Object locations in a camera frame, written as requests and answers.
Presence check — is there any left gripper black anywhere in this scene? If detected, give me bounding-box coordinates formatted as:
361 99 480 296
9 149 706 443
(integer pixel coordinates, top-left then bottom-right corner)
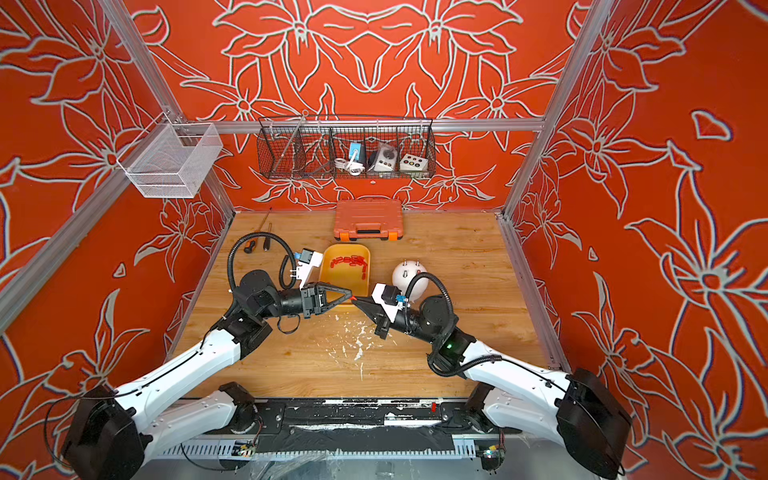
257 282 351 325

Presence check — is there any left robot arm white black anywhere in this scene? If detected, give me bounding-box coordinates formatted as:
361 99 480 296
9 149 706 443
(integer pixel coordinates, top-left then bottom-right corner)
61 232 353 479

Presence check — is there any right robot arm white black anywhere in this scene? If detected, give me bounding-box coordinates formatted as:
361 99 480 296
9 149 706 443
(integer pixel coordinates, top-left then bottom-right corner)
351 272 631 479

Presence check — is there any red sleeves pile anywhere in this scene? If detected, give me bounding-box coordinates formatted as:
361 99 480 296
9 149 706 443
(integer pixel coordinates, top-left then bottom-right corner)
330 255 368 280

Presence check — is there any white dome screw fixture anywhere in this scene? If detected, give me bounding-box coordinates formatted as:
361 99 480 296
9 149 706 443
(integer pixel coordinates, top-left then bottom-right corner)
391 260 429 301

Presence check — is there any yellow plastic tray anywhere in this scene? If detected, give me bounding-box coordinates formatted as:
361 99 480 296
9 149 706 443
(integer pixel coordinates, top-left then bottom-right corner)
319 243 372 297

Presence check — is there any orange tool case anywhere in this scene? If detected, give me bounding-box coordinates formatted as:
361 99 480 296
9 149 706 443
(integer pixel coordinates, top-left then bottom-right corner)
333 199 404 242

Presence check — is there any white round dial device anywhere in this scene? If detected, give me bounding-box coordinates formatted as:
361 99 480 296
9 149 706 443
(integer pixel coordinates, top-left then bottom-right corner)
373 145 398 173

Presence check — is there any white button box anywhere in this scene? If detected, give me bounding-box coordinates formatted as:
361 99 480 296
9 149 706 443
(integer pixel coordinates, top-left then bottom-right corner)
399 154 428 175

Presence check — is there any blue white small box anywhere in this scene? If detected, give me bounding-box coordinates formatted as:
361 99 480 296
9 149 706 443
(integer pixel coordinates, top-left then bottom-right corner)
348 142 363 163

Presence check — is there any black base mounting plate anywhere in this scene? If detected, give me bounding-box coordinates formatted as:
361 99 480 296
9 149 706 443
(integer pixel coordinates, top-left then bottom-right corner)
199 398 519 457

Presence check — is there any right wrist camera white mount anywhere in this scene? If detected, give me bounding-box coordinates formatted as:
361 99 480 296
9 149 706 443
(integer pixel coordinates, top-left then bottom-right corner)
372 283 405 323

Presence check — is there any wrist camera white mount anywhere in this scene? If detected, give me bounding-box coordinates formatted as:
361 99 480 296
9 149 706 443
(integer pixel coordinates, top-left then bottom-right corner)
372 283 405 323
294 249 324 288

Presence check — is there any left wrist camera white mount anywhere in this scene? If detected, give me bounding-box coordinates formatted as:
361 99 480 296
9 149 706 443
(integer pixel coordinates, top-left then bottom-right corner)
294 249 324 288

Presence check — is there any black handled screwdriver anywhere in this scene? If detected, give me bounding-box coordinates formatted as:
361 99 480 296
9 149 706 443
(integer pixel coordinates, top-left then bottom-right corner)
263 222 272 252

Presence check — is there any orange handled screwdriver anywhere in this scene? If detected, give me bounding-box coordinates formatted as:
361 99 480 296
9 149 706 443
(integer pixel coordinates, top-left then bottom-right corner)
243 211 270 254

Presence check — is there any black wire wall basket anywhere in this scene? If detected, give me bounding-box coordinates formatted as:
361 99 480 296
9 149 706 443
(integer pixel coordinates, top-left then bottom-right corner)
256 114 437 180

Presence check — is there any clear acrylic wall box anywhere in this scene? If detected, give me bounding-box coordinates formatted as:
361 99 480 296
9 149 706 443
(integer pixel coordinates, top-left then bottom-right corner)
117 123 223 199

